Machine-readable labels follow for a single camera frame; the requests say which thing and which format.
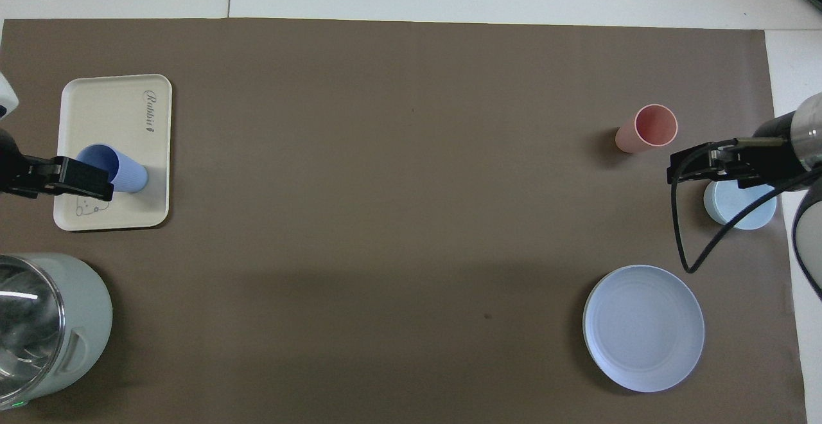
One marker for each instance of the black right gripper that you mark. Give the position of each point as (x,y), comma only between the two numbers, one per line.
(767,162)

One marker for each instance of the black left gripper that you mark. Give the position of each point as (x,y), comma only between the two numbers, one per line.
(13,167)

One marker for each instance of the blue plastic cup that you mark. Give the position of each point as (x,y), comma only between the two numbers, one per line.
(128,173)

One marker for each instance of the pink plastic cup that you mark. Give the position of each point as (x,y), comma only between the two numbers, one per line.
(655,125)

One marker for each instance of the cream rabbit print tray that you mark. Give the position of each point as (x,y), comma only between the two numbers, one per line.
(112,115)

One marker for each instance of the light blue bowl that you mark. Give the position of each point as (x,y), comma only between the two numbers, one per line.
(738,212)

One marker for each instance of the pale green cooking pot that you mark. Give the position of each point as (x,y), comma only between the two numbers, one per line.
(87,321)

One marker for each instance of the glass pot lid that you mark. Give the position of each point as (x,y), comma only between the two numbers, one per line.
(29,327)

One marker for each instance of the blue round plate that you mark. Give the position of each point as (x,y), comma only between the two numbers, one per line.
(645,327)

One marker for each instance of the brown table mat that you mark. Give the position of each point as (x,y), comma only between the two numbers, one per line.
(385,218)

